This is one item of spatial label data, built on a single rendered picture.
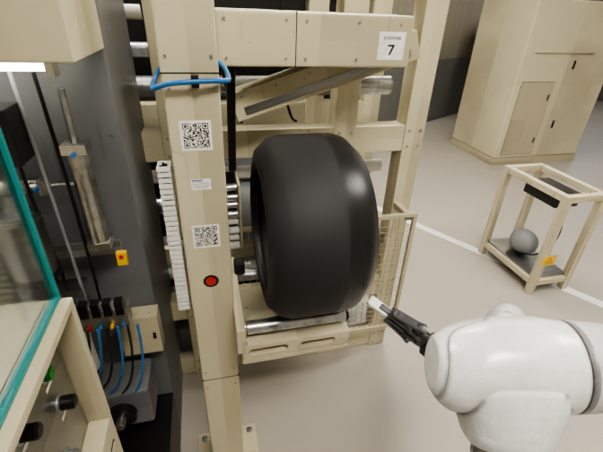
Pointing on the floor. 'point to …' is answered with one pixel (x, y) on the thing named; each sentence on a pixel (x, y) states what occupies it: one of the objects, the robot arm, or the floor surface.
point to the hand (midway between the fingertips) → (379, 306)
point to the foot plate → (243, 439)
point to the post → (203, 204)
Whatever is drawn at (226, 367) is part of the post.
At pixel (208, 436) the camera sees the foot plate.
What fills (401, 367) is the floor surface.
